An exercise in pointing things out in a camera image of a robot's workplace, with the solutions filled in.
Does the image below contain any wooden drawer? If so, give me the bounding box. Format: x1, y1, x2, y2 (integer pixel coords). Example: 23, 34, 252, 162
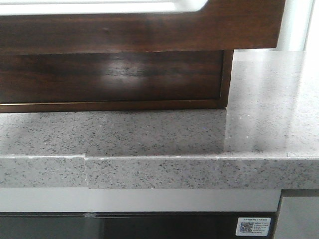
0, 51, 223, 103
0, 0, 285, 55

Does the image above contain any dark wooden drawer cabinet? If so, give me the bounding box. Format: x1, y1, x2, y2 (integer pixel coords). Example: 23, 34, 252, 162
0, 48, 234, 113

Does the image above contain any white QR code sticker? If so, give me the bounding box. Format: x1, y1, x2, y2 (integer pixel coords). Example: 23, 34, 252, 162
235, 218, 272, 237

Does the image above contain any grey cabinet panel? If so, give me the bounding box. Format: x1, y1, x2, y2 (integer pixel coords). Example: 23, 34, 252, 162
274, 197, 319, 239

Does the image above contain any white pleated curtain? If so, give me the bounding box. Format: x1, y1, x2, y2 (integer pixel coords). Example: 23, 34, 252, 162
276, 0, 319, 53

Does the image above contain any black glass appliance door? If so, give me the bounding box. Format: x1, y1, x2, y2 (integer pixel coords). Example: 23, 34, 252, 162
0, 212, 276, 239

